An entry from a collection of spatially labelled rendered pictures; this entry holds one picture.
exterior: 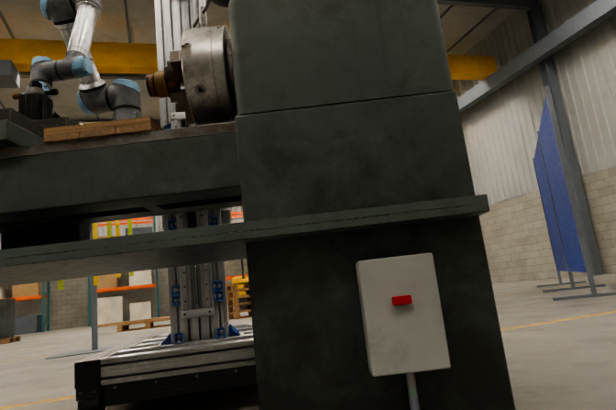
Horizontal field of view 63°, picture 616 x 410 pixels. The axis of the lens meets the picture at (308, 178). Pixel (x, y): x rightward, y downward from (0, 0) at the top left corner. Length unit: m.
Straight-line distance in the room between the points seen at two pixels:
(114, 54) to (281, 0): 11.41
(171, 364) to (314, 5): 1.35
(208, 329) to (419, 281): 1.31
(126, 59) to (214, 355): 11.14
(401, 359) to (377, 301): 0.14
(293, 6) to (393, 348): 0.94
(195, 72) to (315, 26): 0.37
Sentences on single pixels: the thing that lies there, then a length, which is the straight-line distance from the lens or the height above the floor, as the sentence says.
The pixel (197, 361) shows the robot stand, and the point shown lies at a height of 0.18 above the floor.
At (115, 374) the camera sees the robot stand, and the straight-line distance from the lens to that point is 2.06.
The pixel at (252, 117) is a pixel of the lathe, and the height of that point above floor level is 0.85.
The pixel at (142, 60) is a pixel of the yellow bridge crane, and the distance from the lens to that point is 12.75.
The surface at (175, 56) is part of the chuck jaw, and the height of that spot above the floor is 1.10.
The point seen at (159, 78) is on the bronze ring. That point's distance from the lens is 1.66.
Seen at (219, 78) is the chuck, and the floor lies 1.01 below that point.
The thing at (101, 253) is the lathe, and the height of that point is 0.53.
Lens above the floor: 0.38
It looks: 13 degrees up
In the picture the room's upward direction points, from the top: 7 degrees counter-clockwise
